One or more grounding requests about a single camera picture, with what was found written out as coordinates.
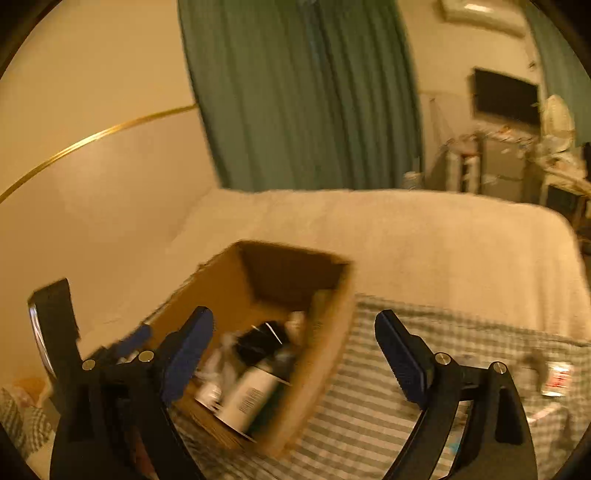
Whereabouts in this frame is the black glossy packet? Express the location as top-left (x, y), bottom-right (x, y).
top-left (235, 320), bottom-right (289, 365)

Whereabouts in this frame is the white dressing table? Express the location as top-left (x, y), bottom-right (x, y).
top-left (538, 152), bottom-right (591, 217)

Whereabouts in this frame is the white quilted blanket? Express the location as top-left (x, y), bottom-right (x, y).
top-left (166, 187), bottom-right (591, 342)

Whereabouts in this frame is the white barcode bottle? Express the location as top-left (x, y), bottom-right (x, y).
top-left (217, 364), bottom-right (282, 430)

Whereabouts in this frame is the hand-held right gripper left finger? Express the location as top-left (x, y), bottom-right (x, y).
top-left (50, 307), bottom-right (215, 480)

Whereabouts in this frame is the white air conditioner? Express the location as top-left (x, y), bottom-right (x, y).
top-left (441, 0), bottom-right (527, 35)

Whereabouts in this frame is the grey cabinet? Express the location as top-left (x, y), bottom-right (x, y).
top-left (480, 134), bottom-right (527, 195)

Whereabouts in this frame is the white oval mirror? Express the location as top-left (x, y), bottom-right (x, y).
top-left (540, 95), bottom-right (575, 148)

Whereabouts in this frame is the wide green curtain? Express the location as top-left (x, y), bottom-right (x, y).
top-left (178, 0), bottom-right (423, 192)

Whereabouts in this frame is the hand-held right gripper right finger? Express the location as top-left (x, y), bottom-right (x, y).
top-left (374, 310), bottom-right (539, 480)

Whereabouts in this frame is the small red white packet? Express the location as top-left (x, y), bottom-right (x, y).
top-left (522, 351), bottom-right (574, 398)

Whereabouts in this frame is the brown cardboard box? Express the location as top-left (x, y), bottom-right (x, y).
top-left (139, 240), bottom-right (357, 457)

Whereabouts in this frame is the green checked cloth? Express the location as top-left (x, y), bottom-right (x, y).
top-left (0, 295), bottom-right (591, 480)

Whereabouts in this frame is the black wall television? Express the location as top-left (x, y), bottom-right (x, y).
top-left (471, 67), bottom-right (540, 125)

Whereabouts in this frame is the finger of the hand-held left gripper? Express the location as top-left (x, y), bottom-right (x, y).
top-left (113, 323), bottom-right (153, 361)

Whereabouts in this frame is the narrow green curtain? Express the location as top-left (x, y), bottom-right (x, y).
top-left (524, 0), bottom-right (591, 112)

